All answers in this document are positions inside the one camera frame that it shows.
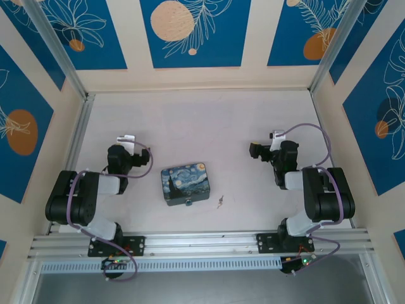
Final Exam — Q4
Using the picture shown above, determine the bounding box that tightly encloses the aluminium cross rail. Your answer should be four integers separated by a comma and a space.
27, 228, 377, 260

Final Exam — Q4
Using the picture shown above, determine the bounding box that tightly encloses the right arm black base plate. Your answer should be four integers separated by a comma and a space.
256, 232, 316, 255

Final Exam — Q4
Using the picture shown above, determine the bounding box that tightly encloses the aluminium side rail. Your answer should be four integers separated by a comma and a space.
308, 90, 356, 229
46, 94, 96, 236

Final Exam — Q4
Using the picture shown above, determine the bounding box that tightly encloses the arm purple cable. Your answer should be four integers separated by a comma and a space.
67, 141, 154, 282
278, 123, 346, 277

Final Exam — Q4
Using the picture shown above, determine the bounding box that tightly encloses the grey slotted cable duct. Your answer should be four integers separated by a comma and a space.
39, 256, 283, 275

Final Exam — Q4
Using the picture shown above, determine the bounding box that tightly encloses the blue floral wall panel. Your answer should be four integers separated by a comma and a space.
342, 34, 405, 197
328, 0, 405, 86
139, 0, 252, 69
266, 0, 349, 68
37, 0, 128, 71
0, 0, 66, 92
0, 44, 55, 204

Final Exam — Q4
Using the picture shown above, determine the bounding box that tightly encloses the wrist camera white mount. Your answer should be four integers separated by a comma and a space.
268, 129, 287, 151
116, 134, 137, 156

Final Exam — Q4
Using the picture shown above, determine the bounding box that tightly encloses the starry night tin box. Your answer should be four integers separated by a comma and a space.
160, 161, 212, 207

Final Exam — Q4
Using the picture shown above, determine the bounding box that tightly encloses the grey metal sheet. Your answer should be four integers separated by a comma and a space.
30, 253, 382, 304

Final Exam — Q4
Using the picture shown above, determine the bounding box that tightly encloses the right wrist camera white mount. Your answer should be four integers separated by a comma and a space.
268, 129, 287, 151

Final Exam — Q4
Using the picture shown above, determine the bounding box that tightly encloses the aluminium corner post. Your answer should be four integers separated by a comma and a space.
309, 0, 364, 93
22, 0, 89, 99

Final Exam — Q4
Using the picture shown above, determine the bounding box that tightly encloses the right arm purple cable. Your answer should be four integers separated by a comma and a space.
278, 123, 346, 277

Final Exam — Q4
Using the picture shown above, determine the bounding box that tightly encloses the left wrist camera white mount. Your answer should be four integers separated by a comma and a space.
116, 134, 137, 156

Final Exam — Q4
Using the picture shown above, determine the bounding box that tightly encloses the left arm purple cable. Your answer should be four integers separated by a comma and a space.
67, 141, 154, 282

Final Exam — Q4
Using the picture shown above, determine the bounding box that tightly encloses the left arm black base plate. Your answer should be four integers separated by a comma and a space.
87, 236, 146, 257

